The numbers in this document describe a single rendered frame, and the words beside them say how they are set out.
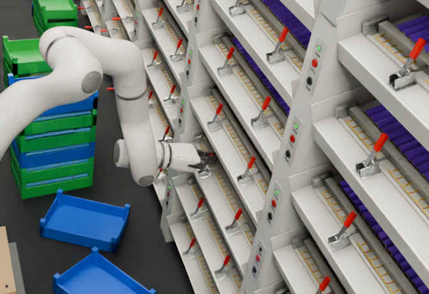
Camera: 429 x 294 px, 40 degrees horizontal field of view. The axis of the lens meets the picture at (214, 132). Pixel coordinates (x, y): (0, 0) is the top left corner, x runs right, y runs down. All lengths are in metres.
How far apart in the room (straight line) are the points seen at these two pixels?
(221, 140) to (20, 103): 0.64
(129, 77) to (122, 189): 1.11
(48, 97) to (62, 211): 1.10
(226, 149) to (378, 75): 0.79
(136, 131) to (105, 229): 0.82
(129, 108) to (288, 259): 0.59
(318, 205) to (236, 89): 0.50
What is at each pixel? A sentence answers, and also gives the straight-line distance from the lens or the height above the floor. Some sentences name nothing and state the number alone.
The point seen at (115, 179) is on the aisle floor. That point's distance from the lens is 2.69.
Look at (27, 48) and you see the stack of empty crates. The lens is 2.79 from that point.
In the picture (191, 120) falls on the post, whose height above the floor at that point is 0.59.
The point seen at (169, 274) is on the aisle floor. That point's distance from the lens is 2.32.
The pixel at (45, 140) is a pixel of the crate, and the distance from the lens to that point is 2.42.
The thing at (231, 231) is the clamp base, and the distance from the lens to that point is 1.79.
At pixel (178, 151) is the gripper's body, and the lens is 1.87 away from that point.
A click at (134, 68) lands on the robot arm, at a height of 0.95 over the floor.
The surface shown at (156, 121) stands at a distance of 2.54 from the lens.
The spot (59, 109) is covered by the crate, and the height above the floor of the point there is 0.42.
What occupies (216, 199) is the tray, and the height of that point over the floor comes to 0.49.
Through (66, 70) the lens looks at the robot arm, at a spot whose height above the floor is 1.00.
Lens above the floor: 1.72
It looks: 34 degrees down
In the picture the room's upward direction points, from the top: 11 degrees clockwise
